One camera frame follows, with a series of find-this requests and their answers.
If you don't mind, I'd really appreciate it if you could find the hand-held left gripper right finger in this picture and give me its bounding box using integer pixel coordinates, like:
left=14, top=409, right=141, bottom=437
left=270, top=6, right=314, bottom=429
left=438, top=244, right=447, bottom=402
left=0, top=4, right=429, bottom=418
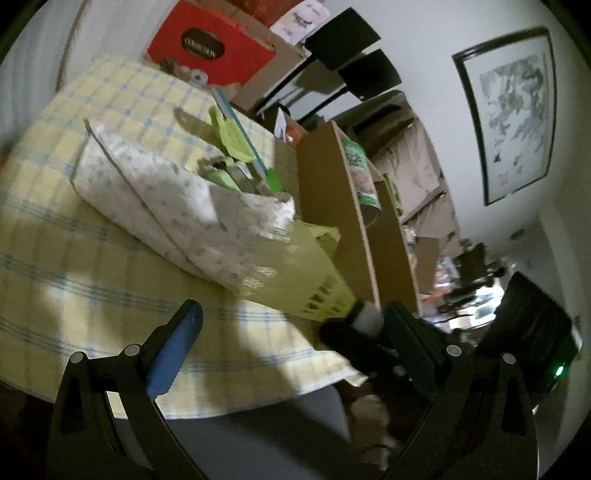
left=383, top=301, right=541, bottom=480

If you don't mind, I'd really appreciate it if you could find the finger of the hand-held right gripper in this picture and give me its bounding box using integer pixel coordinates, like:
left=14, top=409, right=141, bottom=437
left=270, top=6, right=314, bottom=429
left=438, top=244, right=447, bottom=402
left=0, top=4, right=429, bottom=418
left=320, top=300, right=400, bottom=377

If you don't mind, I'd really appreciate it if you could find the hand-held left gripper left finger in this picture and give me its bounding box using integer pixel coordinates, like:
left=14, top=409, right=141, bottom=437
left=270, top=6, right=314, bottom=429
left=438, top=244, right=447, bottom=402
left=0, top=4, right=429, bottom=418
left=46, top=299, right=206, bottom=480

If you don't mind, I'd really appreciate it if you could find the wooden shelf organizer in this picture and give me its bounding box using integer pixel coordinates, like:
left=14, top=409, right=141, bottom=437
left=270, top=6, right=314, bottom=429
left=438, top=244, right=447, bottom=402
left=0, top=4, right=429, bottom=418
left=295, top=121, right=421, bottom=315

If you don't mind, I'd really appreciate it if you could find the white floral cloth pouch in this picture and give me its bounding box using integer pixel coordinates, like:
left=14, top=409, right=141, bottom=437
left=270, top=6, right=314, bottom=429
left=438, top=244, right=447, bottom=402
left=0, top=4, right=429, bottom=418
left=70, top=119, right=296, bottom=291

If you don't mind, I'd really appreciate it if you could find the yellow blue checked tablecloth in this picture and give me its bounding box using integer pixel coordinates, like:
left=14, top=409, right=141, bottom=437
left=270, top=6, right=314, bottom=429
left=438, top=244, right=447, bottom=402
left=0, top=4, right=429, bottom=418
left=0, top=55, right=370, bottom=421

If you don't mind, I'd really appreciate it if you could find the yellow-green small box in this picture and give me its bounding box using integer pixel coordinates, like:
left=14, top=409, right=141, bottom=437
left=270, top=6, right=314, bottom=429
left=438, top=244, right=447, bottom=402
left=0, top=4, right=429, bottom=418
left=382, top=173, right=403, bottom=217

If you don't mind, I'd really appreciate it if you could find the green printed packet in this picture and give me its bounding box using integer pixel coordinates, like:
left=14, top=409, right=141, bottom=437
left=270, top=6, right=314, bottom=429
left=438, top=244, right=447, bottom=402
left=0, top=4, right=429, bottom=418
left=341, top=138, right=383, bottom=228

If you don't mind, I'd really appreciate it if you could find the clear plastic case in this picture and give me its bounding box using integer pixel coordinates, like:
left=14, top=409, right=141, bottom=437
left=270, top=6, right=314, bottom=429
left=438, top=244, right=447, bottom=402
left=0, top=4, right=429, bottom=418
left=228, top=165, right=265, bottom=195

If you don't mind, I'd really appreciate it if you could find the framed ink painting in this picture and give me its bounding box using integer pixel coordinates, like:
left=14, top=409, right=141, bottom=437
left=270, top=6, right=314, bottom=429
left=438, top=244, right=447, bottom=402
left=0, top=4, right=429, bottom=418
left=451, top=28, right=557, bottom=207

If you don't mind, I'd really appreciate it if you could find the open box with packets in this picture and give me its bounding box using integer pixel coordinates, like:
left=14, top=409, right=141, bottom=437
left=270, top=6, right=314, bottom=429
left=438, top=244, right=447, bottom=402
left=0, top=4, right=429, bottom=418
left=274, top=107, right=308, bottom=147

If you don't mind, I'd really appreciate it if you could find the large cardboard box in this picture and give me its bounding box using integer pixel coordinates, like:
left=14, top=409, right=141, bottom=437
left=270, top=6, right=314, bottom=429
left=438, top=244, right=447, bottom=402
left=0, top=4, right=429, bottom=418
left=231, top=9, right=312, bottom=112

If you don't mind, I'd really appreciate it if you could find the red gift box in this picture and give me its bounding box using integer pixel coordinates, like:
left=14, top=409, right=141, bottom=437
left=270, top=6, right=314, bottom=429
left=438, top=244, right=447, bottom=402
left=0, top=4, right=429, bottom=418
left=148, top=0, right=277, bottom=86

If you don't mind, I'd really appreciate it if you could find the white curtain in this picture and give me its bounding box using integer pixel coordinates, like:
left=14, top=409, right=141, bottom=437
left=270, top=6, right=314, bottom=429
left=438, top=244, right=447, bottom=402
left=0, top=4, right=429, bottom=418
left=0, top=0, right=88, bottom=139

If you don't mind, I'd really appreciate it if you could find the white pink paper bag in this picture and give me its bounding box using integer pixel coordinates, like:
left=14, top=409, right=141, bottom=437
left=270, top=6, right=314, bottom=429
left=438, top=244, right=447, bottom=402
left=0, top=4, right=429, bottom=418
left=270, top=0, right=328, bottom=44

